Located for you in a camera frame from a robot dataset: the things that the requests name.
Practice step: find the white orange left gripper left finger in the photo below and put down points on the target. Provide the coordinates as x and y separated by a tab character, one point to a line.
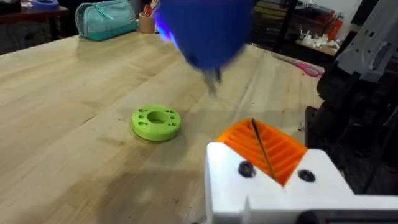
227	174

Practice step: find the blue electric screwdriver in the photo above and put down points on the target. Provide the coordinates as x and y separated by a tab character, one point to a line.
206	34

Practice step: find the red bottle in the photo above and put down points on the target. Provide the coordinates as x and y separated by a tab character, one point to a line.
336	26

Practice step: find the wooden pen cup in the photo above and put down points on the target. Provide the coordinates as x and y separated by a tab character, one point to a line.
146	22

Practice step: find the teal zip bag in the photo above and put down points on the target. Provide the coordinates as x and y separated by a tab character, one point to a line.
105	19

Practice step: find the heap of white parts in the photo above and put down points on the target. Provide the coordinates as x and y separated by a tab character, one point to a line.
317	40

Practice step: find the green disc with holes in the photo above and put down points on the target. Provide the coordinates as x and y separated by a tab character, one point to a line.
156	122

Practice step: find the blue tape roll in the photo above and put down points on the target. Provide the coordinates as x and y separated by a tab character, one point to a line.
45	4

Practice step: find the white orange left gripper right finger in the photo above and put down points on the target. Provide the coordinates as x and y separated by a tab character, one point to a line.
314	168

